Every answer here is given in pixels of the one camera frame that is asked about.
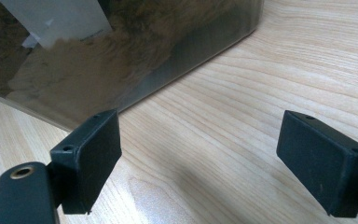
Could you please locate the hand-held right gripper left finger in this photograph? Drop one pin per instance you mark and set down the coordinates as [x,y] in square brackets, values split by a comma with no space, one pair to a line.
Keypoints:
[87,161]

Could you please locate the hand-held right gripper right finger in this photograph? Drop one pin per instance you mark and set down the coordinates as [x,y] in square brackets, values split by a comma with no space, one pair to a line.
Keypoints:
[326,168]

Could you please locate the clear brown storage box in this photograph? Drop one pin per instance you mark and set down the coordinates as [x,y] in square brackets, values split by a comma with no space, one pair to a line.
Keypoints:
[199,49]

